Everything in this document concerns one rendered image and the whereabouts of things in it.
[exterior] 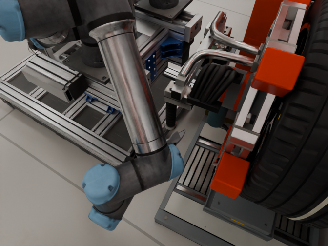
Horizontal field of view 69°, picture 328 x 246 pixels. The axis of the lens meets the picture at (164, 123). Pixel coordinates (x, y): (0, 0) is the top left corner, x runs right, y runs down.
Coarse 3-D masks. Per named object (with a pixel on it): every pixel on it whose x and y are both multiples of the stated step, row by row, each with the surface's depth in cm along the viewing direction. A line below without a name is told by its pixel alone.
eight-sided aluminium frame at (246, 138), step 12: (288, 12) 65; (300, 12) 62; (276, 24) 59; (288, 24) 75; (300, 24) 59; (276, 36) 57; (288, 36) 60; (264, 48) 55; (276, 48) 54; (288, 48) 54; (252, 96) 57; (264, 108) 56; (240, 120) 58; (264, 120) 56; (240, 132) 58; (252, 132) 57; (228, 144) 62; (240, 144) 60; (252, 144) 58; (240, 156) 64; (216, 168) 75
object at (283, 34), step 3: (282, 30) 63; (285, 30) 63; (288, 30) 63; (282, 33) 62; (285, 33) 62; (288, 33) 62; (279, 36) 61; (282, 36) 61; (285, 36) 61; (279, 39) 61; (282, 39) 61; (285, 39) 61
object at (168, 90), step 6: (168, 84) 71; (174, 84) 71; (168, 90) 70; (186, 90) 70; (168, 96) 71; (186, 96) 68; (174, 102) 72; (180, 102) 71; (186, 102) 69; (186, 108) 71
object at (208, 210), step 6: (210, 192) 132; (210, 198) 132; (210, 204) 130; (204, 210) 132; (210, 210) 127; (216, 216) 130; (222, 216) 126; (276, 216) 124; (228, 222) 129; (234, 222) 125; (240, 228) 128; (246, 228) 124; (252, 228) 121; (252, 234) 126; (258, 234) 122; (264, 234) 119; (270, 234) 121
